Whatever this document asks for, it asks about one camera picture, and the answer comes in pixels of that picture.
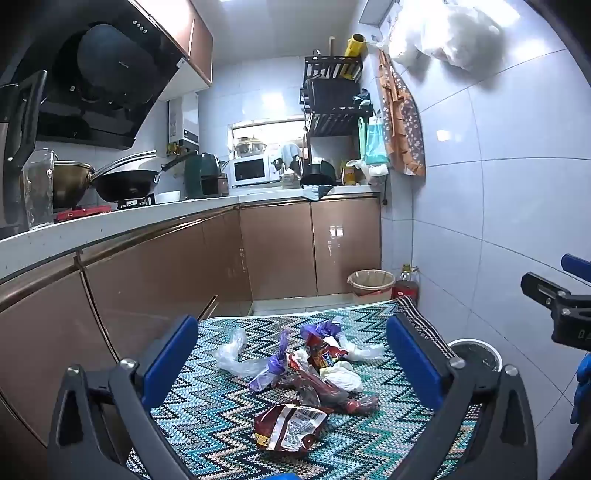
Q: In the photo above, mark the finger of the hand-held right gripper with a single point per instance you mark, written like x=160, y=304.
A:
x=545, y=293
x=577, y=265

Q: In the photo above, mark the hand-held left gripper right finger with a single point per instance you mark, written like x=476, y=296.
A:
x=415, y=364

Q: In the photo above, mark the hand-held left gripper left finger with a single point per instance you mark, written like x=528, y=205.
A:
x=170, y=360

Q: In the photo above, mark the white round bin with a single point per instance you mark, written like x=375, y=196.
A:
x=475, y=357

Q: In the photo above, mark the clear plastic bag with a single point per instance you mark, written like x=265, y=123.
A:
x=235, y=361

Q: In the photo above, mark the red star snack packet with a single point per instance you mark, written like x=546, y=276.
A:
x=323, y=353

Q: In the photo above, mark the clear red wrapper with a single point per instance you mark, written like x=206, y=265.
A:
x=323, y=392

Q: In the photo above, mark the purple plastic bag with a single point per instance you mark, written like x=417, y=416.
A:
x=323, y=330
x=272, y=367

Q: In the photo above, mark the red packet with white label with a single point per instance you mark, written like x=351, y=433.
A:
x=288, y=427

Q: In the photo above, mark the person's right hand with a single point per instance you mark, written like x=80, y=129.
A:
x=582, y=387

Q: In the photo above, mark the crumpled white plastic bag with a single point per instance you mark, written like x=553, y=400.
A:
x=360, y=351

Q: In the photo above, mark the white tissue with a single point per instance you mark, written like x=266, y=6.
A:
x=341, y=376

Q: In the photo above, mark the zigzag patterned mat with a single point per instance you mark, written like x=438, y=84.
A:
x=221, y=415

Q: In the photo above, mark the red cooking oil bottle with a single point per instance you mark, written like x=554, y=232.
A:
x=406, y=288

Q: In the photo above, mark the pink waste basket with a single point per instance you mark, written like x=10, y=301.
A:
x=371, y=284

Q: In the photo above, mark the gas stove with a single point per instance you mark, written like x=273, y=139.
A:
x=136, y=202

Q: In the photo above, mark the black wok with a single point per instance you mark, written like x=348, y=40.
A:
x=124, y=184

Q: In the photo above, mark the brown canister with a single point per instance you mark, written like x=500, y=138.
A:
x=223, y=185

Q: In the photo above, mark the green kitchen appliance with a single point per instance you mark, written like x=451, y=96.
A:
x=202, y=173

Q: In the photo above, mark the blue grey cloth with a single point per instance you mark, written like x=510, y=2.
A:
x=318, y=191

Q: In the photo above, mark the yellow bottle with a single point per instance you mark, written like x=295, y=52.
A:
x=348, y=175

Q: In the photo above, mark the white microwave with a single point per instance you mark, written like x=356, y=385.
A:
x=249, y=170

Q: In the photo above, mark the orange patterned apron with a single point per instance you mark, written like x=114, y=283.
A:
x=406, y=134

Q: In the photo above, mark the black pot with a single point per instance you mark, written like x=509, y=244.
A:
x=318, y=174

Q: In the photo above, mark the glass jar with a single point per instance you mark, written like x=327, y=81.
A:
x=39, y=189

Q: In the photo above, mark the teal bag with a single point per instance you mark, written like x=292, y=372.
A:
x=373, y=143

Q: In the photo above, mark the steamer pot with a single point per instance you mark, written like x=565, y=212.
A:
x=250, y=146

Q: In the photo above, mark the white water heater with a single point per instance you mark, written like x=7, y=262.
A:
x=184, y=122

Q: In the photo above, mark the hanging white plastic bag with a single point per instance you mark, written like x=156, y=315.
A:
x=452, y=37

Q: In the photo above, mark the black dish rack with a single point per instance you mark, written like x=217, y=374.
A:
x=334, y=97

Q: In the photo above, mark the black range hood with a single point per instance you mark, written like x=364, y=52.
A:
x=106, y=69

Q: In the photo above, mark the yellow roll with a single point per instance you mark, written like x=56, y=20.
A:
x=357, y=47

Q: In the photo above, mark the brown upper cabinets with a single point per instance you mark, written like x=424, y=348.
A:
x=199, y=46

